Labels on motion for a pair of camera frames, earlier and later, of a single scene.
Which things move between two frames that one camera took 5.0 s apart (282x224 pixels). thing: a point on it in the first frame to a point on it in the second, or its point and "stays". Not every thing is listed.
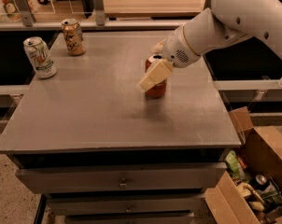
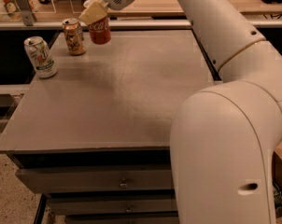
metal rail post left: x=22 y=5 stays
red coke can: x=157 y=91 to x=100 y=31
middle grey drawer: x=127 y=204 stays
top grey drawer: x=184 y=176 stays
